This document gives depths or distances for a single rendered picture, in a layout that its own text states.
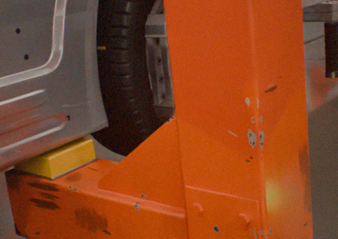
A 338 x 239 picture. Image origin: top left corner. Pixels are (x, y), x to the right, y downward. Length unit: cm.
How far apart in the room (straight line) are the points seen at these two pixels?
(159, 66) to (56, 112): 29
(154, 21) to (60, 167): 40
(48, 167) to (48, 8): 33
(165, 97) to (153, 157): 40
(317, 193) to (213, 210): 180
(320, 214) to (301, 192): 154
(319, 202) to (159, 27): 151
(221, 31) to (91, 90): 52
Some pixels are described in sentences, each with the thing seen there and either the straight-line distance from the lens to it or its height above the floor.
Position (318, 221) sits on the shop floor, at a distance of 250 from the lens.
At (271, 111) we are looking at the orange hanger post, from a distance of 90.
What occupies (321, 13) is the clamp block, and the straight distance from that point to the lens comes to 160.
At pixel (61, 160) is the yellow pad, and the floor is 71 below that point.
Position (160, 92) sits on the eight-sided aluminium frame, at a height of 80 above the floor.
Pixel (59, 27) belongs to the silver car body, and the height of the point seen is 99.
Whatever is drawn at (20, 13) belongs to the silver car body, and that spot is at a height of 103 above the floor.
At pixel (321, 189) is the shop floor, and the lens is 279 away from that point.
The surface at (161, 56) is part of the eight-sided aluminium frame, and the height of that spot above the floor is 88.
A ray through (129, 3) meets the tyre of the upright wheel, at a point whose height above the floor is 101.
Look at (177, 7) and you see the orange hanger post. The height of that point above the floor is 104.
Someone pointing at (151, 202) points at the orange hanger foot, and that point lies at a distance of 109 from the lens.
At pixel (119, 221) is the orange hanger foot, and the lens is 114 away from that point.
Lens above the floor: 112
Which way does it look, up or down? 15 degrees down
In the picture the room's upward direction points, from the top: 6 degrees counter-clockwise
